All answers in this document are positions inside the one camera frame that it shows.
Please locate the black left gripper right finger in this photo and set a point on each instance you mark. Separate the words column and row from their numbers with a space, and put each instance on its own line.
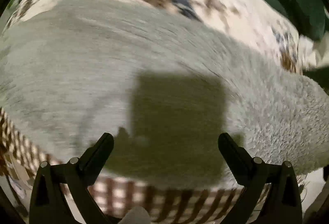
column 283, row 202

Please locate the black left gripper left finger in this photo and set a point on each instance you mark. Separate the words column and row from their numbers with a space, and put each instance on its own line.
column 48, row 203

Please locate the grey fleece pant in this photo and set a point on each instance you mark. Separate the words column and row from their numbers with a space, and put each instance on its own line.
column 164, row 86

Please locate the brown checkered bedsheet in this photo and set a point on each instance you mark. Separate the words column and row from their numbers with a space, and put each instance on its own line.
column 118, row 198

